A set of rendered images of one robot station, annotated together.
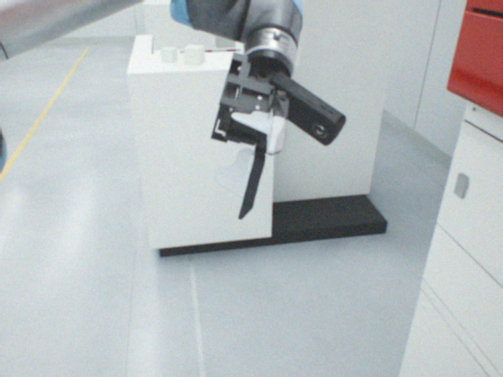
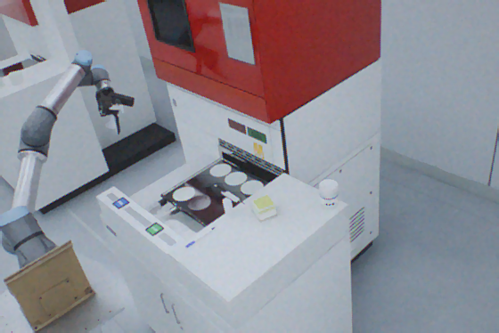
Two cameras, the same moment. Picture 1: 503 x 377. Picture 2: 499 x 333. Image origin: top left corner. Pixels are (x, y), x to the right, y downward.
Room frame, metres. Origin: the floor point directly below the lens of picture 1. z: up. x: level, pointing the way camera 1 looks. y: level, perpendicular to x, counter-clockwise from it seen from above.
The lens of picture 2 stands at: (-1.60, 0.45, 2.23)
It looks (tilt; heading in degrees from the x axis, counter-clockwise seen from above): 35 degrees down; 332
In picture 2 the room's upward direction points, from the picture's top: 9 degrees counter-clockwise
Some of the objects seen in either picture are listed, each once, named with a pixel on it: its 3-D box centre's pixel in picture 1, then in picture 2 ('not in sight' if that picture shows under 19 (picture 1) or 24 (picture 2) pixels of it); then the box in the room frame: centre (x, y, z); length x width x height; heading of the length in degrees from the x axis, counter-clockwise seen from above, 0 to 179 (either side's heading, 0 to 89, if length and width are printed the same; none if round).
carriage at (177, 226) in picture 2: not in sight; (174, 229); (-0.02, 0.02, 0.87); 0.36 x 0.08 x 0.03; 10
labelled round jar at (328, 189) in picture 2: not in sight; (329, 194); (-0.42, -0.49, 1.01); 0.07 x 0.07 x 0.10
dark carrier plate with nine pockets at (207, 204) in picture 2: not in sight; (217, 190); (0.04, -0.24, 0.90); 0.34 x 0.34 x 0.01; 10
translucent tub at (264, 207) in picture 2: not in sight; (264, 208); (-0.31, -0.26, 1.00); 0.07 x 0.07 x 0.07; 81
